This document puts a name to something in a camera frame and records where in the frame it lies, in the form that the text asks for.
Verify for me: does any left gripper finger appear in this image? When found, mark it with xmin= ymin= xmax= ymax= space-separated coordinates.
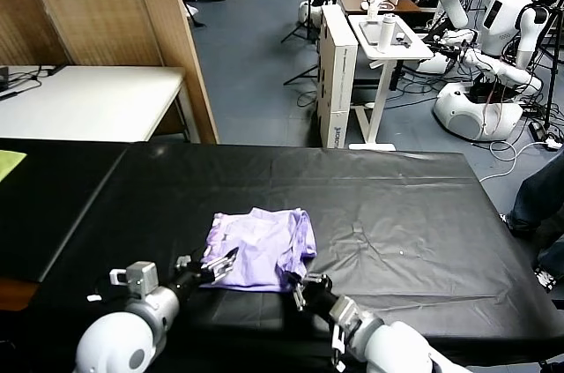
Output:
xmin=174 ymin=251 xmax=204 ymax=271
xmin=200 ymin=247 xmax=240 ymax=288

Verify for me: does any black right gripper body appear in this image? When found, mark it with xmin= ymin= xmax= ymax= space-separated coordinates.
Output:
xmin=301 ymin=278 xmax=340 ymax=317

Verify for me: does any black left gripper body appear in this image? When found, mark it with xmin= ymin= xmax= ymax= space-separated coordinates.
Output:
xmin=169 ymin=265 xmax=208 ymax=302

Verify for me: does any purple t-shirt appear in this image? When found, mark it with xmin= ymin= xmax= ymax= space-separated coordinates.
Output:
xmin=198 ymin=207 xmax=319 ymax=294

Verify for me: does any white rounded robot base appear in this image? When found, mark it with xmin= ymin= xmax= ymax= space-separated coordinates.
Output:
xmin=415 ymin=51 xmax=454 ymax=74

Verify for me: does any wide black table cover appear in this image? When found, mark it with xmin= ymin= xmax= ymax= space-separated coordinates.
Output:
xmin=26 ymin=142 xmax=564 ymax=368

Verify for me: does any narrow black table cover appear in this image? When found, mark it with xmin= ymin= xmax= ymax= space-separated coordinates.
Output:
xmin=0 ymin=138 xmax=129 ymax=284

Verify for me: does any white table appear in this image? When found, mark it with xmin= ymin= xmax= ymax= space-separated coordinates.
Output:
xmin=0 ymin=64 xmax=189 ymax=144

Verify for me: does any tall white cardboard box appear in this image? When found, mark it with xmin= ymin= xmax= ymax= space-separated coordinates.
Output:
xmin=315 ymin=4 xmax=359 ymax=149

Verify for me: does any yellow-green cloth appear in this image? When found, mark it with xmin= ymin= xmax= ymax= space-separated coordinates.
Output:
xmin=0 ymin=150 xmax=26 ymax=183

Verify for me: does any black tripod stand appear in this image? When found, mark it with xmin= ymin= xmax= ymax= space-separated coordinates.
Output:
xmin=280 ymin=0 xmax=331 ymax=44
xmin=283 ymin=64 xmax=319 ymax=86

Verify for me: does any person in blue jeans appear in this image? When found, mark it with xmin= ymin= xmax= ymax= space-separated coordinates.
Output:
xmin=500 ymin=160 xmax=564 ymax=293

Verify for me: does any white standing desk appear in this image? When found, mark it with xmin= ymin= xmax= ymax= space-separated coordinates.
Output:
xmin=347 ymin=13 xmax=435 ymax=152

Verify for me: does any grey tablet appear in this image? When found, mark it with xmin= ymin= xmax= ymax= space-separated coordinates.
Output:
xmin=358 ymin=19 xmax=400 ymax=46

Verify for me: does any white bottle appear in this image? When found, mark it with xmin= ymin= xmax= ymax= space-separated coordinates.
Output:
xmin=377 ymin=12 xmax=397 ymax=54

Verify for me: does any white round floor unit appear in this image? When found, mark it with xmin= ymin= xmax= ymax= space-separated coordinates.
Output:
xmin=297 ymin=0 xmax=323 ymax=25

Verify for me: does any white gadget stand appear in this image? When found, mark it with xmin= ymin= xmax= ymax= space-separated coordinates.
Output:
xmin=359 ymin=0 xmax=397 ymax=21

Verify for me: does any tall black tripod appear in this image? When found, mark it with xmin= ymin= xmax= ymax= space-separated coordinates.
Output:
xmin=542 ymin=2 xmax=564 ymax=132

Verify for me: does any white humanoid robot dark chest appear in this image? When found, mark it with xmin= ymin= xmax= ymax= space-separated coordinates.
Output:
xmin=431 ymin=0 xmax=557 ymax=143

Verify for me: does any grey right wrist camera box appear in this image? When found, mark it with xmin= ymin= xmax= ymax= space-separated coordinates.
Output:
xmin=328 ymin=295 xmax=363 ymax=372

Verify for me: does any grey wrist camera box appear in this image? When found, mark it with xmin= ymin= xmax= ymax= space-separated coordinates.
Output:
xmin=328 ymin=295 xmax=363 ymax=372
xmin=86 ymin=261 xmax=159 ymax=302

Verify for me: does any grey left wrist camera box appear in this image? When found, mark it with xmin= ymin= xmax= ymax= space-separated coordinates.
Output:
xmin=86 ymin=261 xmax=159 ymax=302

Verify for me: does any white floor cable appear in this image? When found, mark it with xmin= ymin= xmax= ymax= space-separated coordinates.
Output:
xmin=478 ymin=138 xmax=550 ymax=183

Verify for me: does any thin black cable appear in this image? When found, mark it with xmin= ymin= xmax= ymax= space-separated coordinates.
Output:
xmin=0 ymin=64 xmax=56 ymax=101

